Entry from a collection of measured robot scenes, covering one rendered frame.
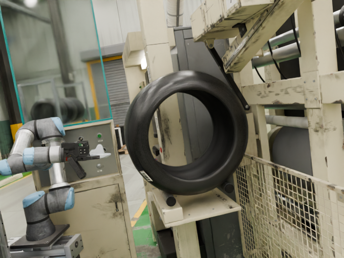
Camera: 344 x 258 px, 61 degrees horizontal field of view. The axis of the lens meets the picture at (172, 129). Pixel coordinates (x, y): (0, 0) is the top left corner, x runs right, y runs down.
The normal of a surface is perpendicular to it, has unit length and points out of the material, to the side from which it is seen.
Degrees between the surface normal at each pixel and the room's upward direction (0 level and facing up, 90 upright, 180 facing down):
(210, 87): 81
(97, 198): 90
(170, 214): 90
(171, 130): 90
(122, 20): 90
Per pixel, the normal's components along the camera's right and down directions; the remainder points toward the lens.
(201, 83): 0.24, -0.11
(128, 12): -0.15, 0.14
